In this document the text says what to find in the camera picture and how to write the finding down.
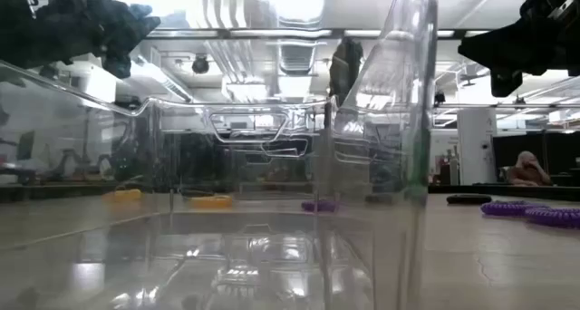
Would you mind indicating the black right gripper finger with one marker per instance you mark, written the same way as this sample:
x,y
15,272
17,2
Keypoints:
x,y
505,83
498,49

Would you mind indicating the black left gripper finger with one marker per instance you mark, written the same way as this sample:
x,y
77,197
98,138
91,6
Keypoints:
x,y
118,63
133,26

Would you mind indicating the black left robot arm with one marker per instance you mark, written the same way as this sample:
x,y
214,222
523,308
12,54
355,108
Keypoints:
x,y
16,33

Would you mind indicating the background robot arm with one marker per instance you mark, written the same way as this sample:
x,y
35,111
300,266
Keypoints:
x,y
72,160

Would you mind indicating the white pillar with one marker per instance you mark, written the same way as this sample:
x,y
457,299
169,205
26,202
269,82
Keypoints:
x,y
476,147

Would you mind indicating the seated person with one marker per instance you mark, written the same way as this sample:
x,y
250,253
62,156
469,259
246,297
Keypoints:
x,y
528,171

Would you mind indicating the clear plastic bin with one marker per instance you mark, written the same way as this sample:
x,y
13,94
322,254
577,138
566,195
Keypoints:
x,y
282,155
421,165

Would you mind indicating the dark computer monitor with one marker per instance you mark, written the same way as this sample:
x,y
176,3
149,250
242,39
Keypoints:
x,y
26,145

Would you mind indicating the dark hanging object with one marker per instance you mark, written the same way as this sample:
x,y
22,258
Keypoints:
x,y
345,67

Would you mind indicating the ceiling air vent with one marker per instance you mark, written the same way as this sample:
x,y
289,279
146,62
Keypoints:
x,y
296,58

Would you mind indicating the black ceiling dome camera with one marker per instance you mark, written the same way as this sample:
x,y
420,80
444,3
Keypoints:
x,y
200,65

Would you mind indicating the black partition wall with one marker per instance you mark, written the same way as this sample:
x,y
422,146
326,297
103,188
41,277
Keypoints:
x,y
562,153

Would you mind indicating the black table edge rail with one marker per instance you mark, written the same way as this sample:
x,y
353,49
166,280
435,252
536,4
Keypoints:
x,y
503,191

